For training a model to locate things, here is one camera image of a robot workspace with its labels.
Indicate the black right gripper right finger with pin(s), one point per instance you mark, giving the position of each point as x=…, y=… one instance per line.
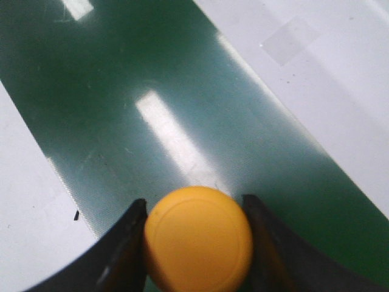
x=283, y=261

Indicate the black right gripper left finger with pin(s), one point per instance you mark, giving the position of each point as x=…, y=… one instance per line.
x=114, y=263

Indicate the yellow mushroom push button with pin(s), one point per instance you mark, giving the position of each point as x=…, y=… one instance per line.
x=197, y=239

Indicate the green conveyor belt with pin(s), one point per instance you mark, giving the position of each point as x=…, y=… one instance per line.
x=133, y=99

